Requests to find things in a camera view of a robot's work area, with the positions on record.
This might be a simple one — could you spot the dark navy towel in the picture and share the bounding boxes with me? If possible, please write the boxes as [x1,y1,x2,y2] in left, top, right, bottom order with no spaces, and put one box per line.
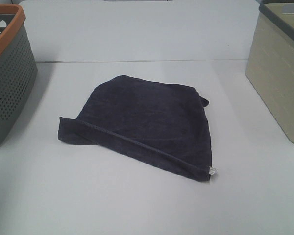
[58,75,213,182]

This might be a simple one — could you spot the beige basket with grey rim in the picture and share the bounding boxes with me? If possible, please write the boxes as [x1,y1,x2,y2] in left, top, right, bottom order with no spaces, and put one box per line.
[245,0,294,144]

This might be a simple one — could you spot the grey perforated basket orange rim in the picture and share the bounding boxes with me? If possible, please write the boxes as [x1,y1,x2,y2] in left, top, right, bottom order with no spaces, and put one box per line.
[0,4,37,145]

